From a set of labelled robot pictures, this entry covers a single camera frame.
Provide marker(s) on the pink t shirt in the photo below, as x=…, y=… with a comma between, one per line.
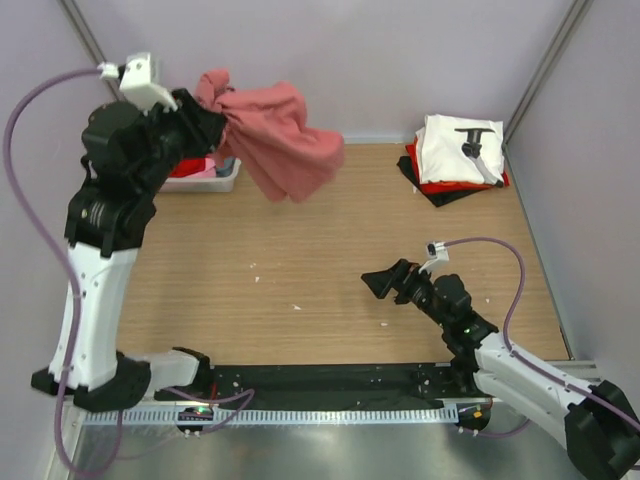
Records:
x=266, y=128

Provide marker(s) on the black folded t shirt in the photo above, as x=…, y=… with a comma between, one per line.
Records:
x=437, y=200

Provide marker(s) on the white folded printed t shirt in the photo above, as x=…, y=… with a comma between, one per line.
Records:
x=454, y=149

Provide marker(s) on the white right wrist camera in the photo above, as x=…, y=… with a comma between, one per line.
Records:
x=437, y=256

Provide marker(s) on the grey cable duct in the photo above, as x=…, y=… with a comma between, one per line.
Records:
x=183, y=415

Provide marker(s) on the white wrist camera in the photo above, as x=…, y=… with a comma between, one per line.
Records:
x=139, y=82
x=437, y=256

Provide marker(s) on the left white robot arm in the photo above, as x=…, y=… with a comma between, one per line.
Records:
x=129, y=155

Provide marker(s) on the red crumpled t shirt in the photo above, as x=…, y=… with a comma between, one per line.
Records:
x=191, y=166

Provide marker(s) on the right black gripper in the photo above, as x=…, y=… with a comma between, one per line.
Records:
x=382, y=282

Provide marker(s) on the grey garment in basket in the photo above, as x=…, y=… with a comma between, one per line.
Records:
x=226, y=167

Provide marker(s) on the red folded t shirt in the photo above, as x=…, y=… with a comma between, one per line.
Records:
x=437, y=187

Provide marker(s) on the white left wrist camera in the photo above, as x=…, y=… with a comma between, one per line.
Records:
x=139, y=82

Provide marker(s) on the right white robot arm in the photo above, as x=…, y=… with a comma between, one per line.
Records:
x=594, y=423

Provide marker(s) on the light pink garment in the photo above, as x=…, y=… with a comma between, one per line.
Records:
x=209, y=170

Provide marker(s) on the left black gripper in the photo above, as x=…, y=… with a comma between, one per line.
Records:
x=204, y=125

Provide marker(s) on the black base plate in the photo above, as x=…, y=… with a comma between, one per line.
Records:
x=355, y=387

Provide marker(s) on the white plastic basket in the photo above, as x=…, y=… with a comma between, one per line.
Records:
x=193, y=184

